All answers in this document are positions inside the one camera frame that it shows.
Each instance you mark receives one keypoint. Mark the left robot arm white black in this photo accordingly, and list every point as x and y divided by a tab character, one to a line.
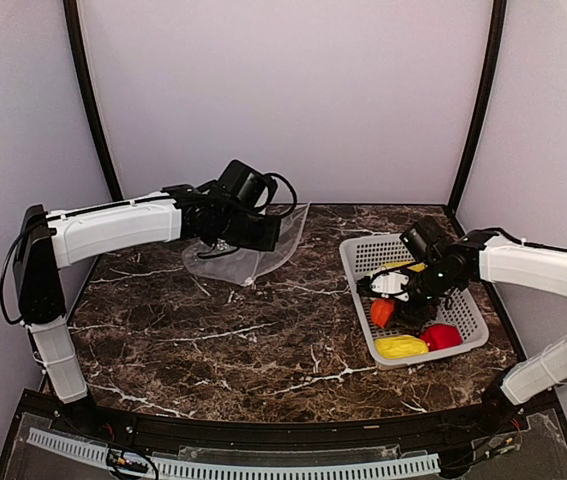
51	241

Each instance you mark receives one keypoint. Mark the left black frame post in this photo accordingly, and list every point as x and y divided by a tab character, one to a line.
87	93

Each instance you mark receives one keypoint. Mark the yellow vegetable toy front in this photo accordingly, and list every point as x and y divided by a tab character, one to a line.
401	346

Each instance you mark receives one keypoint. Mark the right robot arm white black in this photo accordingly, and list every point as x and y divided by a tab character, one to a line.
531	280

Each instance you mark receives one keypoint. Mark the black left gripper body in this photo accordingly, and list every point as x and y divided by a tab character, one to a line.
239	231

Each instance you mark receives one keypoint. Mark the right black frame post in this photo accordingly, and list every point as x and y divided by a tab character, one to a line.
481	104

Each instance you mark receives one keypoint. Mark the yellow vegetable toy rear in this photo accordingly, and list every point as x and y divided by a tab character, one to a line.
403	266

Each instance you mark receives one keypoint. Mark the yellow vegetable toy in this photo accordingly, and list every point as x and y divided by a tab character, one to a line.
403	266
401	346

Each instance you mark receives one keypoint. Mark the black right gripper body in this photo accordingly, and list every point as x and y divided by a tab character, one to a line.
434	281

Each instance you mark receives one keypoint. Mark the black front rail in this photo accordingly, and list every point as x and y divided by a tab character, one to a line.
447	430

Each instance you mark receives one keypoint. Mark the black frame post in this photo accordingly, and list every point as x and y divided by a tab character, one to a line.
87	93
481	104

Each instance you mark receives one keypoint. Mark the red bell pepper toy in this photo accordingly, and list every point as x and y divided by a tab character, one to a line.
441	336

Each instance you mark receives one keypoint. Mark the clear zip top bag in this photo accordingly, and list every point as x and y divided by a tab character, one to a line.
249	252

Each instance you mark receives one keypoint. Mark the orange pumpkin toy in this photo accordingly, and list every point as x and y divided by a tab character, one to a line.
382	311

